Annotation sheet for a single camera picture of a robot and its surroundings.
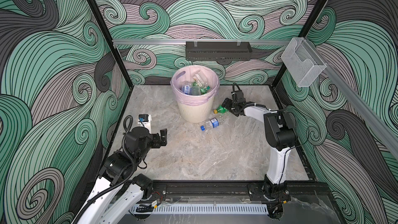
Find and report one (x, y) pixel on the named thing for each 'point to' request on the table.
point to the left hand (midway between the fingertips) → (158, 128)
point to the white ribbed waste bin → (197, 114)
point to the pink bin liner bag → (184, 74)
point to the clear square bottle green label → (200, 79)
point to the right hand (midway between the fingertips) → (227, 105)
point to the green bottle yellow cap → (203, 90)
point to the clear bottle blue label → (213, 123)
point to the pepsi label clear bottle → (187, 89)
